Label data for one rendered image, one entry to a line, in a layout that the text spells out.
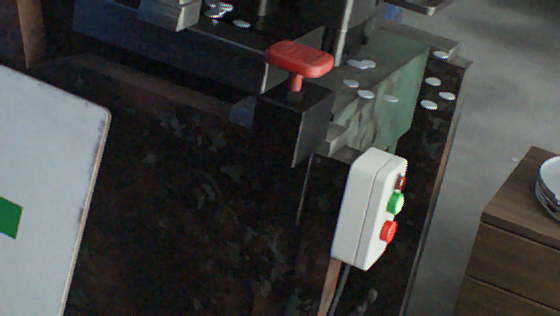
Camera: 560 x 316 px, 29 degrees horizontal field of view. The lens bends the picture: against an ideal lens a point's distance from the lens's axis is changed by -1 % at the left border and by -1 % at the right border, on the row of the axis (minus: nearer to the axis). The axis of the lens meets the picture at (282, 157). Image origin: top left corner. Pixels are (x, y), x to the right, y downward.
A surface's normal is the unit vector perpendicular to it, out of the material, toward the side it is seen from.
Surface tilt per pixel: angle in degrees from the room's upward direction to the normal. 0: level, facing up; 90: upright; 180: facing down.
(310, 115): 90
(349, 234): 90
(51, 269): 78
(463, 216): 0
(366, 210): 90
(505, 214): 0
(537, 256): 90
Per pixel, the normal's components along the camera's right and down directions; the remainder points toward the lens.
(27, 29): 0.90, 0.07
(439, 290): 0.18, -0.89
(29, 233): -0.43, 0.11
